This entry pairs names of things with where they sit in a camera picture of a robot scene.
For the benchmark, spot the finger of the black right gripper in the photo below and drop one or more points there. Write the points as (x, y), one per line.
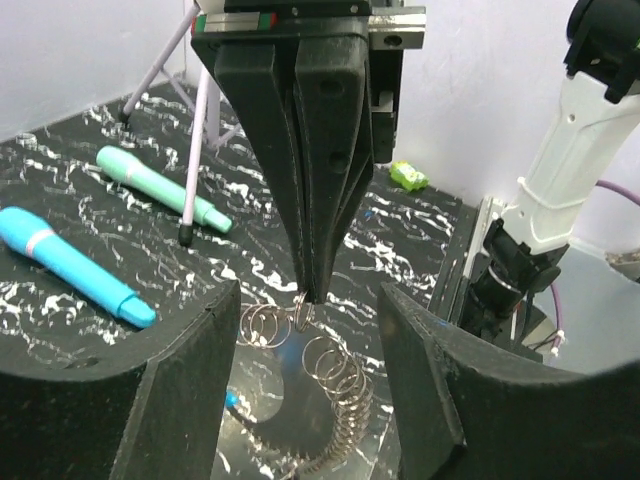
(329, 91)
(249, 76)

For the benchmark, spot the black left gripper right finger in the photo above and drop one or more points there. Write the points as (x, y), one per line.
(466, 409)

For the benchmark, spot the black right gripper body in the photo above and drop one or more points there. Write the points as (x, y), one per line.
(392, 27)

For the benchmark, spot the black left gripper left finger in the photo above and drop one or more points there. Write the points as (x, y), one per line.
(148, 407)

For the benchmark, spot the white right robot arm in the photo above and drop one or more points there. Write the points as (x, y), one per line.
(598, 109)

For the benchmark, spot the green frog toy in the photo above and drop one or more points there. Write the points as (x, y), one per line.
(408, 177)

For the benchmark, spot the blue toy microphone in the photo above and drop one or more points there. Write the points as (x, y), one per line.
(31, 236)

